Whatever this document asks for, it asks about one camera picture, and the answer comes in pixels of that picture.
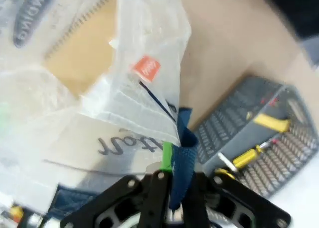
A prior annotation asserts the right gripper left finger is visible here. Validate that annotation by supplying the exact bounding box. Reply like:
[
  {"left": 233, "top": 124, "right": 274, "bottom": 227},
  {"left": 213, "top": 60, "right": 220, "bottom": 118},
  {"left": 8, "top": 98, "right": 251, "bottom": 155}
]
[{"left": 61, "top": 142, "right": 173, "bottom": 228}]

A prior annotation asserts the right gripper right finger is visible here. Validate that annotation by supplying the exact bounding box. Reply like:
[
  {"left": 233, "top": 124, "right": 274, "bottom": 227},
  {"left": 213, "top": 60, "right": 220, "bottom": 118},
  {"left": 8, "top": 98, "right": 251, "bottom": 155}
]
[{"left": 183, "top": 168, "right": 292, "bottom": 228}]

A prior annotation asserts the translucent white navy-handled shopping bag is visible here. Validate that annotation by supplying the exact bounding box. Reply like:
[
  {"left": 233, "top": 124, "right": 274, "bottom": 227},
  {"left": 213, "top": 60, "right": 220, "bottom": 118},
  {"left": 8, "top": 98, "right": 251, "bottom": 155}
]
[{"left": 0, "top": 0, "right": 200, "bottom": 228}]

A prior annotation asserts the grey perforated plastic basket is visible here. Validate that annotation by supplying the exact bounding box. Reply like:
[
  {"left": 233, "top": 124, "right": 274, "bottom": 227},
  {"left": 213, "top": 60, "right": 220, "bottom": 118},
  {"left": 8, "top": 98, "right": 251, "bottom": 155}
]
[{"left": 193, "top": 75, "right": 319, "bottom": 199}]

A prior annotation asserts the yellow block-shaped tool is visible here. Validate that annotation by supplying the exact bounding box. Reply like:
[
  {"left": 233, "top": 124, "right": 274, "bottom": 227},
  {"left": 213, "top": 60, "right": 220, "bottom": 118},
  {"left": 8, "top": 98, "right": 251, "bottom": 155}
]
[{"left": 253, "top": 113, "right": 292, "bottom": 133}]

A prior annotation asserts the small yellow object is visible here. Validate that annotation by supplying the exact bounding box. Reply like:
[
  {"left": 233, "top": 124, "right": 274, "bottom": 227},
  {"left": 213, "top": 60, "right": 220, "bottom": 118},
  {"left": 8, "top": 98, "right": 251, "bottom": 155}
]
[{"left": 9, "top": 205, "right": 25, "bottom": 224}]

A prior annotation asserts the spiral-bound kraft notebook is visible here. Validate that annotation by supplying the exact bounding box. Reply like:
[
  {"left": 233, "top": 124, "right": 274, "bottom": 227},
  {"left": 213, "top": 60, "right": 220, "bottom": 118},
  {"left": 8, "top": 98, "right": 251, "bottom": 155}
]
[{"left": 41, "top": 0, "right": 122, "bottom": 98}]

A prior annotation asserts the yellow-handled screwdriver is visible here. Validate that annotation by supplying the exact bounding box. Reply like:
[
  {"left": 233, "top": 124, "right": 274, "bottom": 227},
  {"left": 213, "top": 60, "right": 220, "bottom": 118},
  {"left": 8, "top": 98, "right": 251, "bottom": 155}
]
[{"left": 217, "top": 141, "right": 272, "bottom": 173}]

